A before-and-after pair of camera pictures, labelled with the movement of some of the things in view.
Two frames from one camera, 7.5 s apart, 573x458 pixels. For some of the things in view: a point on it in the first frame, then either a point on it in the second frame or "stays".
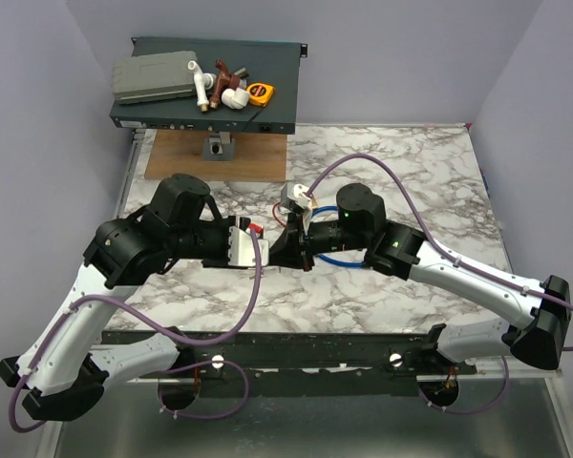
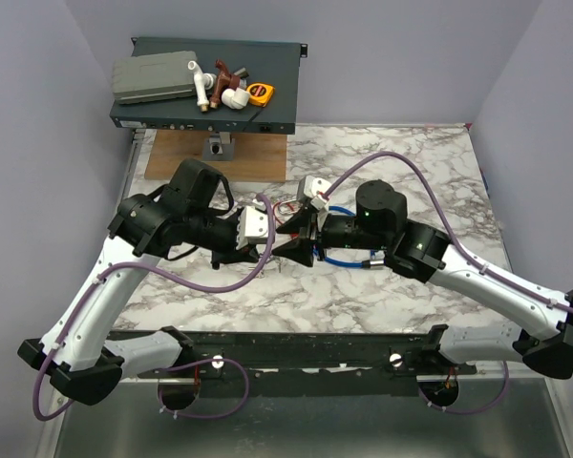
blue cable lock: (329, 260) stays
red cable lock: (257, 227) to (293, 235)
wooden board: (257, 157) stays
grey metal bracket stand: (219, 147) stays
